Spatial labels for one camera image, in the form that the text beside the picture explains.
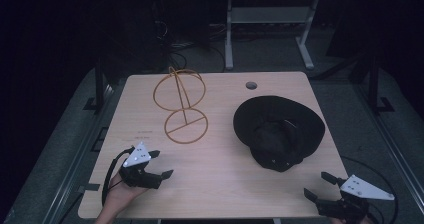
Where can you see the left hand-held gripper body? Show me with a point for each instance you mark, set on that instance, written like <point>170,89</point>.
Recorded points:
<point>137,156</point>

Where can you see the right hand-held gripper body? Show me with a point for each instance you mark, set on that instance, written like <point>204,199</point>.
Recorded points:
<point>361,188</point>

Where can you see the person's right hand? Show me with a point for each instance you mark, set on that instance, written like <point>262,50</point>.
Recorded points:
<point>336,221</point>

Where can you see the person's left hand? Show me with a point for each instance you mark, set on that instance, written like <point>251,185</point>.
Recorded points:
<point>122,194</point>

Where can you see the black hat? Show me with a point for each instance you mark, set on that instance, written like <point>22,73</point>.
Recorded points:
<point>278,130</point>

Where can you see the black metal post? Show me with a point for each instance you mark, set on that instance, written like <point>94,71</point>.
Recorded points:
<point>99,84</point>
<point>375,84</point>

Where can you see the white metal frame stand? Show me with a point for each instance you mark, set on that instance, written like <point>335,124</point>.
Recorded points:
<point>270,15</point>

